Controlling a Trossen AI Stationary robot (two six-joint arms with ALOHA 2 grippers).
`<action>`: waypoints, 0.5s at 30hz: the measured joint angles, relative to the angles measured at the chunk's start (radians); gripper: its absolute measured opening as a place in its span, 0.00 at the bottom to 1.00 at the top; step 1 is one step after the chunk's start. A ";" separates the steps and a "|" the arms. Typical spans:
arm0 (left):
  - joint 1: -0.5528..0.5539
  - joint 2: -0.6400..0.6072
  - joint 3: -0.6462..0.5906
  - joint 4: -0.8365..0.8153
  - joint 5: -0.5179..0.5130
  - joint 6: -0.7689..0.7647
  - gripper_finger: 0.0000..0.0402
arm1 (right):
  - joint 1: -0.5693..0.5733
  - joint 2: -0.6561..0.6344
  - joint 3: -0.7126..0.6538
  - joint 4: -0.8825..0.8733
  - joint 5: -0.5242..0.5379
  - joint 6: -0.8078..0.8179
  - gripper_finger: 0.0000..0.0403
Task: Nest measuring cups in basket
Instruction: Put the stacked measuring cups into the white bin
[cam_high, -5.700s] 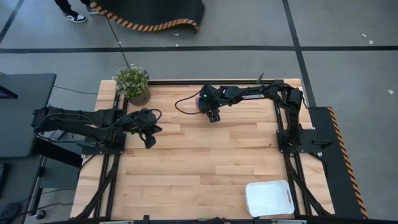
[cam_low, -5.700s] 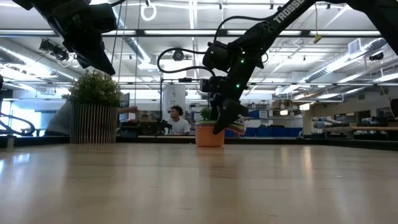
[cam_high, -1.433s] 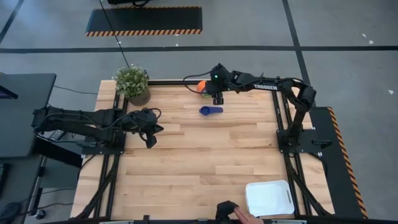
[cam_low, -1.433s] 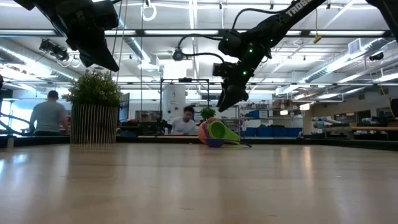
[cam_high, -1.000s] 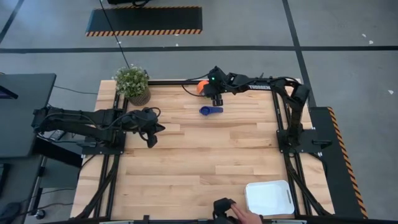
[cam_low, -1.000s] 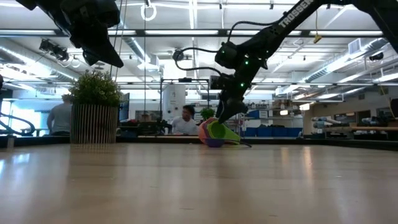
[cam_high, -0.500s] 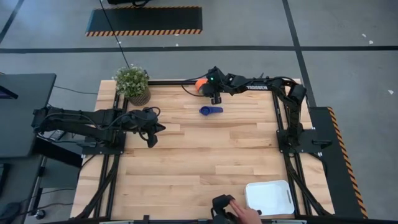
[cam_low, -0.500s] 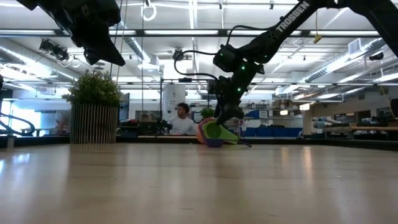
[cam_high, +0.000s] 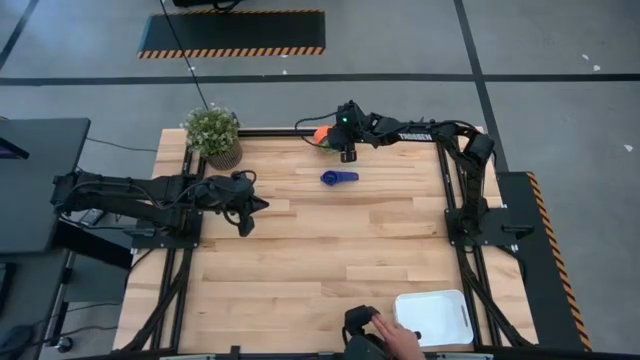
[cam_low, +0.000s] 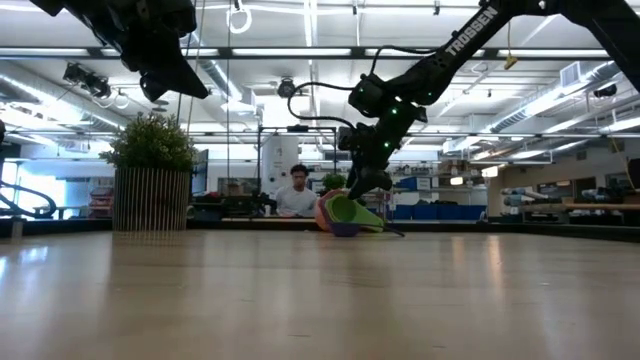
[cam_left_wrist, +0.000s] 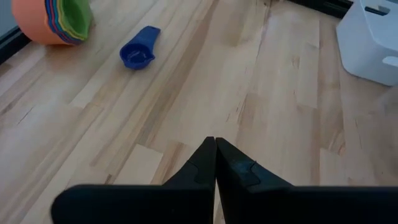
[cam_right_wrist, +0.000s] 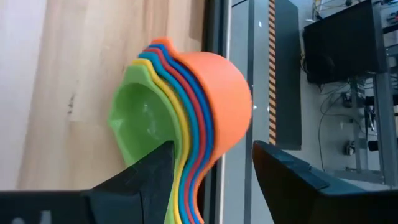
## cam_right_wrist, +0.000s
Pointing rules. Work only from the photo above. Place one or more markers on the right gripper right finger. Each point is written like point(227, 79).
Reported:
point(311, 202)

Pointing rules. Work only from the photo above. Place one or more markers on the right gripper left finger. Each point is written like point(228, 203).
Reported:
point(93, 208)

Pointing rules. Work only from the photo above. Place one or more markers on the green measuring cup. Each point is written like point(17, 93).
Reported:
point(140, 118)

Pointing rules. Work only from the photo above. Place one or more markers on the yellow measuring cup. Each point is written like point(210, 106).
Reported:
point(186, 130)

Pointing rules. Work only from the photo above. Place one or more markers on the large blue measuring cup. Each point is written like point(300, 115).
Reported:
point(210, 124)

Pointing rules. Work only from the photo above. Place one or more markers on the light blue measuring cup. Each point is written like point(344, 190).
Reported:
point(193, 124)

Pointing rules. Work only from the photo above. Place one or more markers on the orange measuring cup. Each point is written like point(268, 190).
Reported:
point(230, 93)

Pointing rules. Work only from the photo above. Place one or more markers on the grey metal rack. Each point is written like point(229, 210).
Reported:
point(381, 124)

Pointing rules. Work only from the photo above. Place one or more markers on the black hazard-striped platform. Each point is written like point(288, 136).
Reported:
point(289, 77)

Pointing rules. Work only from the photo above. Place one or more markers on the black monitor panel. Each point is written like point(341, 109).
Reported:
point(342, 43)

